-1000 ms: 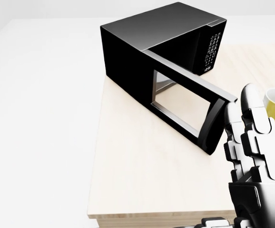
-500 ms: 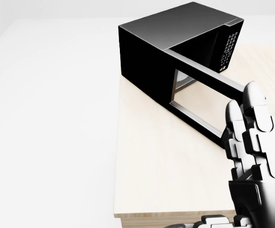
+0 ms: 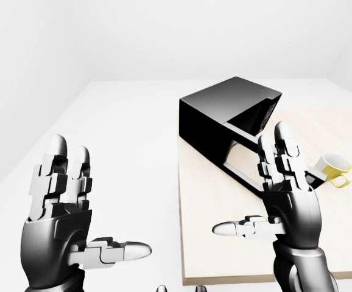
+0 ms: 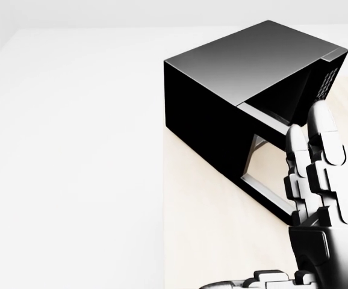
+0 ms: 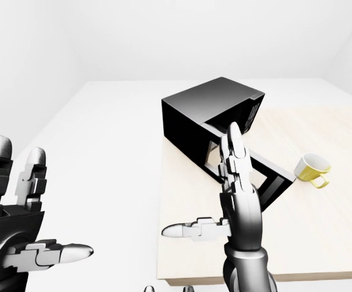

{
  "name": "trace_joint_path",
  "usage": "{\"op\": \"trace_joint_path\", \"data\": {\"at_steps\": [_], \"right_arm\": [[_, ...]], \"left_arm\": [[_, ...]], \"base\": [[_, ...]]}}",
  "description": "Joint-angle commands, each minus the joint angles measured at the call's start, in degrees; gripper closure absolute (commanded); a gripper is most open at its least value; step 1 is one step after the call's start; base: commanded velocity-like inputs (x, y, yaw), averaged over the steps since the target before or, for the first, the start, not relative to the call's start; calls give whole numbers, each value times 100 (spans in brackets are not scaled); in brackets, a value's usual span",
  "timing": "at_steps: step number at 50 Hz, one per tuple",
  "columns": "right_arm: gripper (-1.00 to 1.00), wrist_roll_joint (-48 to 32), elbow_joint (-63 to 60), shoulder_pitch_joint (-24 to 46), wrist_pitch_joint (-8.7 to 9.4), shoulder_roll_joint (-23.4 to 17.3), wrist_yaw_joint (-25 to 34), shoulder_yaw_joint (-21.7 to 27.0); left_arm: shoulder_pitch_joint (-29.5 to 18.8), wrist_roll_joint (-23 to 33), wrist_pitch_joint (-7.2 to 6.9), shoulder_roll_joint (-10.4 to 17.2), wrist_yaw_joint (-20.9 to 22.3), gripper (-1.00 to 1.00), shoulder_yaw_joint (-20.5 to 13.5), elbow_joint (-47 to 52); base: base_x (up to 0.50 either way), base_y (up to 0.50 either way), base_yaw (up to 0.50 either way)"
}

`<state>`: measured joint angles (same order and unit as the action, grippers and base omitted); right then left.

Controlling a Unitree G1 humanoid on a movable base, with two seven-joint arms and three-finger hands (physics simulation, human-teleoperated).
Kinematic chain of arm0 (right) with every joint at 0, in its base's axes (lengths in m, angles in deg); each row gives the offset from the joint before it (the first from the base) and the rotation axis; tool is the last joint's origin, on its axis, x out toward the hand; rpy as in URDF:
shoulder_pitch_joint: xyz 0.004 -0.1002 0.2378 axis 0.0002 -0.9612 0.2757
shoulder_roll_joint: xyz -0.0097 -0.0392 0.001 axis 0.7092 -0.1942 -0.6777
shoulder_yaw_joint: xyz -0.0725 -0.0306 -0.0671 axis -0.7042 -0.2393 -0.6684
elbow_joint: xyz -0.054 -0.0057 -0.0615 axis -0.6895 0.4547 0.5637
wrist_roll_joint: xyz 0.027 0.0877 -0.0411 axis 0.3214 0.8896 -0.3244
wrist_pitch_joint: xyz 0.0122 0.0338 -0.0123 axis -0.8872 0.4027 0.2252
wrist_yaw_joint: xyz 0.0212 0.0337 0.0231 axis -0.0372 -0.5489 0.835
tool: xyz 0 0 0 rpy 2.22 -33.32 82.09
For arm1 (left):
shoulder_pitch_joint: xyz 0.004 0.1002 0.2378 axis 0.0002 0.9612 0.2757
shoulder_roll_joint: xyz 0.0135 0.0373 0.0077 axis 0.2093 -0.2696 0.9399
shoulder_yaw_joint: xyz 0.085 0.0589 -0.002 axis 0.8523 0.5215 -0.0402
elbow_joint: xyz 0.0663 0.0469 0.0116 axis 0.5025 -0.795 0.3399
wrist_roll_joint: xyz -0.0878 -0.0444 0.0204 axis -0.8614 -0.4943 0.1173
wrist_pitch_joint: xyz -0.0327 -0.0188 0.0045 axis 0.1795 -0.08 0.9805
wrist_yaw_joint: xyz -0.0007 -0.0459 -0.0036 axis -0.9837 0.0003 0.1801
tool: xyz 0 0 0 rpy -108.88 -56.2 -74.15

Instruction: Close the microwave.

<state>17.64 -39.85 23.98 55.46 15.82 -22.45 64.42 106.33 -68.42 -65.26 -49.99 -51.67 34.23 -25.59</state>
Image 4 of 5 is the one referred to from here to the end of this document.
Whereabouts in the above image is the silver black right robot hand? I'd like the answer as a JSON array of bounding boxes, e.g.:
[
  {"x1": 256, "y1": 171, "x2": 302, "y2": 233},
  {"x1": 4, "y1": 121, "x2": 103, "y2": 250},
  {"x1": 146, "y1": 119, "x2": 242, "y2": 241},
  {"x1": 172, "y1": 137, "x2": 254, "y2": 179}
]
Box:
[{"x1": 198, "y1": 101, "x2": 348, "y2": 289}]

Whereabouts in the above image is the black microwave door with window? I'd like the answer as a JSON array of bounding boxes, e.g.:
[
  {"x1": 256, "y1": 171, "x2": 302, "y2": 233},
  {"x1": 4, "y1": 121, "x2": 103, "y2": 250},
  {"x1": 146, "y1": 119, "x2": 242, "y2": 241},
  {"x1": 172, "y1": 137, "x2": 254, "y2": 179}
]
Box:
[{"x1": 235, "y1": 101, "x2": 302, "y2": 226}]

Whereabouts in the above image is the black microwave oven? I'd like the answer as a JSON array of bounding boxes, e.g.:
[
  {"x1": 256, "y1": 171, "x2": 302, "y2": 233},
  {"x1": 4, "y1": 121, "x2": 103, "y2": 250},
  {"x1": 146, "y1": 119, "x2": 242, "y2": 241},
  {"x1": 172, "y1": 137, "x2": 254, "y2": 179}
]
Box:
[{"x1": 163, "y1": 20, "x2": 348, "y2": 183}]

